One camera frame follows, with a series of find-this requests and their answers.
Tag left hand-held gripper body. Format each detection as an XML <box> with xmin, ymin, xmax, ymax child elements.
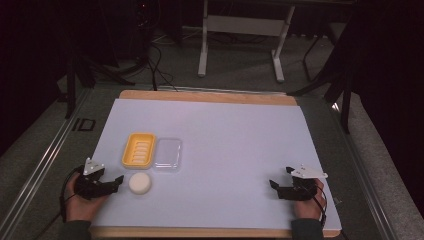
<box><xmin>73</xmin><ymin>157</ymin><xmax>112</xmax><ymax>201</ymax></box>

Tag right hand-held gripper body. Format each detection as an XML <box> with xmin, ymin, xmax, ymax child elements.
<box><xmin>278</xmin><ymin>164</ymin><xmax>329</xmax><ymax>202</ymax></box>

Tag round white soap bar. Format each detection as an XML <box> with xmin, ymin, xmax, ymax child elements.
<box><xmin>128</xmin><ymin>171</ymin><xmax>153</xmax><ymax>196</ymax></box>

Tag yellow soap dish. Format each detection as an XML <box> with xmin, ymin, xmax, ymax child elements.
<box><xmin>121</xmin><ymin>132</ymin><xmax>157</xmax><ymax>170</ymax></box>

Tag person's right hand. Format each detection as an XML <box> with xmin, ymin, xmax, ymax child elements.
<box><xmin>293</xmin><ymin>179</ymin><xmax>328</xmax><ymax>222</ymax></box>

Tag person's left hand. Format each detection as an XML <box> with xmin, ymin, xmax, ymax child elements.
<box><xmin>64</xmin><ymin>181</ymin><xmax>109</xmax><ymax>223</ymax></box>

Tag white table mat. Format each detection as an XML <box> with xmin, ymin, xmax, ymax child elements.
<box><xmin>90</xmin><ymin>98</ymin><xmax>343</xmax><ymax>232</ymax></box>

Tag clear plastic container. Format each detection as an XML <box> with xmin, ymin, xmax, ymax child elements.
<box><xmin>152</xmin><ymin>137</ymin><xmax>184</xmax><ymax>172</ymax></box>

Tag black metal stand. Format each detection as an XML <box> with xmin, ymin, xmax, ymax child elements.
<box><xmin>287</xmin><ymin>13</ymin><xmax>355</xmax><ymax>135</ymax></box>

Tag wooden table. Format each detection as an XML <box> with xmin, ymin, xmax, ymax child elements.
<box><xmin>88</xmin><ymin>89</ymin><xmax>343</xmax><ymax>240</ymax></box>

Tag black tripod stand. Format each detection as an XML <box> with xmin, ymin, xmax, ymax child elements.
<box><xmin>64</xmin><ymin>46</ymin><xmax>137</xmax><ymax>120</ymax></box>

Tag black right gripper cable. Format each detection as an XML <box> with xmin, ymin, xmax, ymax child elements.
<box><xmin>311</xmin><ymin>183</ymin><xmax>329</xmax><ymax>229</ymax></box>

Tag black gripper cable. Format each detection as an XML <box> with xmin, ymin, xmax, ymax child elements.
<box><xmin>311</xmin><ymin>183</ymin><xmax>329</xmax><ymax>229</ymax></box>
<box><xmin>59</xmin><ymin>165</ymin><xmax>85</xmax><ymax>224</ymax></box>

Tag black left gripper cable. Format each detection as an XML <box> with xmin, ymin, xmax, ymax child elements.
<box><xmin>59</xmin><ymin>165</ymin><xmax>85</xmax><ymax>224</ymax></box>

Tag metal floor rail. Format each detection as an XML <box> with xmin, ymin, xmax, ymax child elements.
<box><xmin>0</xmin><ymin>87</ymin><xmax>93</xmax><ymax>240</ymax></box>
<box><xmin>328</xmin><ymin>99</ymin><xmax>399</xmax><ymax>240</ymax></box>

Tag black floor cables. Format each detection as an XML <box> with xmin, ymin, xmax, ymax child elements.
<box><xmin>145</xmin><ymin>41</ymin><xmax>180</xmax><ymax>92</ymax></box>

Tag white desk frame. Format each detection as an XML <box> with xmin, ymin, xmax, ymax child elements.
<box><xmin>197</xmin><ymin>0</ymin><xmax>297</xmax><ymax>84</ymax></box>

